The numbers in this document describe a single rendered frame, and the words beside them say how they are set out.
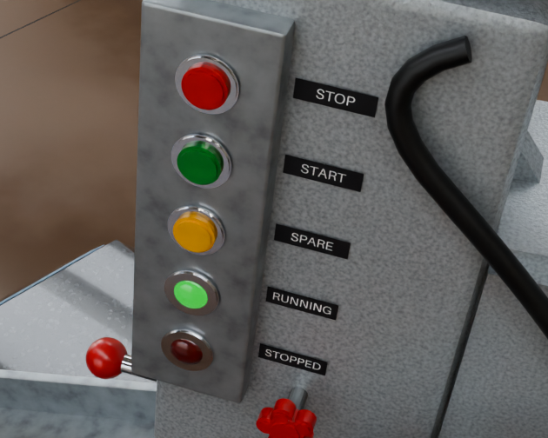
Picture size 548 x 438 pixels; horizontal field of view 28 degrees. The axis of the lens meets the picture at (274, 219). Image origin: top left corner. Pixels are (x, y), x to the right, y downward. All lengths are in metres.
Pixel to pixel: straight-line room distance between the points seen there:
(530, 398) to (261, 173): 0.23
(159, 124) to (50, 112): 2.68
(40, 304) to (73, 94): 2.02
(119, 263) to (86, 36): 2.26
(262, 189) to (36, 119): 2.66
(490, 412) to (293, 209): 0.20
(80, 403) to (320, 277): 0.47
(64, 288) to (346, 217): 0.82
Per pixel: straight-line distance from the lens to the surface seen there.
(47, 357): 1.33
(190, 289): 0.68
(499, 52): 0.56
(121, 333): 1.36
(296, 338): 0.71
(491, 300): 0.67
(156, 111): 0.61
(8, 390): 1.13
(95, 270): 1.44
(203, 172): 0.61
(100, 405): 1.08
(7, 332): 1.36
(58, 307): 1.39
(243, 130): 0.60
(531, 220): 0.68
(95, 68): 3.50
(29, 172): 3.05
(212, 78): 0.58
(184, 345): 0.71
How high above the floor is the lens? 1.83
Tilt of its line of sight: 39 degrees down
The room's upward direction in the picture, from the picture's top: 8 degrees clockwise
